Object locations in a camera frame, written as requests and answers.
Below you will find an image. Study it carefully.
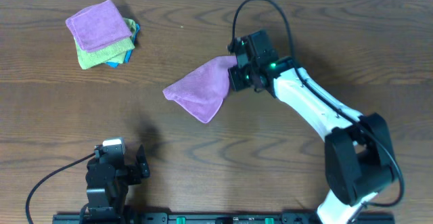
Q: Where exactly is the purple microfiber cloth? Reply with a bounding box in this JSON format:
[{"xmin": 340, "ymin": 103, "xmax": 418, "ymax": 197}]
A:
[{"xmin": 162, "ymin": 56, "xmax": 237, "ymax": 123}]

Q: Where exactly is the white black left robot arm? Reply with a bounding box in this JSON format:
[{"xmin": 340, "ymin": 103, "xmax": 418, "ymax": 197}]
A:
[{"xmin": 79, "ymin": 145, "xmax": 150, "ymax": 223}]

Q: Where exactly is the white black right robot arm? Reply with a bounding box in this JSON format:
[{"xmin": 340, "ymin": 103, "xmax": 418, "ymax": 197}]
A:
[{"xmin": 227, "ymin": 30, "xmax": 401, "ymax": 223}]

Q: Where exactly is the folded blue cloth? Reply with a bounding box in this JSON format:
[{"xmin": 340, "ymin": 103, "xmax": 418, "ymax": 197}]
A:
[{"xmin": 105, "ymin": 23, "xmax": 140, "ymax": 68}]

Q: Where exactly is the folded green cloth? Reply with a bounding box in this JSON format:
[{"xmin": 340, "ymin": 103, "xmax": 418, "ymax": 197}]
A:
[{"xmin": 75, "ymin": 18, "xmax": 136, "ymax": 70}]

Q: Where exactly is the folded purple cloth on stack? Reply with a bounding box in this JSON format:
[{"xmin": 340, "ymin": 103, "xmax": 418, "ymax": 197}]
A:
[{"xmin": 66, "ymin": 0, "xmax": 132, "ymax": 52}]

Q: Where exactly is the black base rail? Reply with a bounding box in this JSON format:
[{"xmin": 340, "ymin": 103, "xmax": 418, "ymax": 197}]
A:
[{"xmin": 52, "ymin": 212, "xmax": 396, "ymax": 224}]

